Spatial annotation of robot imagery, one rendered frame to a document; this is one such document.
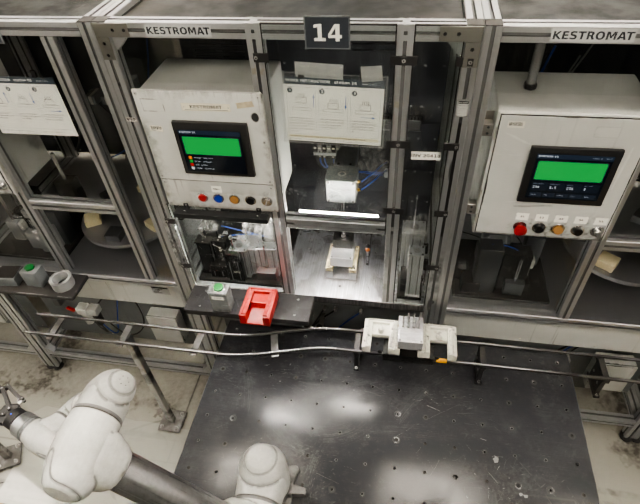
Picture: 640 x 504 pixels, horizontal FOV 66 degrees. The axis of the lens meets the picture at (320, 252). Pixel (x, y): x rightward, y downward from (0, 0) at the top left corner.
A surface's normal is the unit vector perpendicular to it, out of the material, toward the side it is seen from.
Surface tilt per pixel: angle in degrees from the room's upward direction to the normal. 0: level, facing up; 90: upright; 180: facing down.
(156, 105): 90
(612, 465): 0
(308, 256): 0
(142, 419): 0
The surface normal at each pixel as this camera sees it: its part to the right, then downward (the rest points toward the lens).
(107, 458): 0.83, -0.26
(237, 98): -0.16, 0.70
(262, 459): -0.04, -0.79
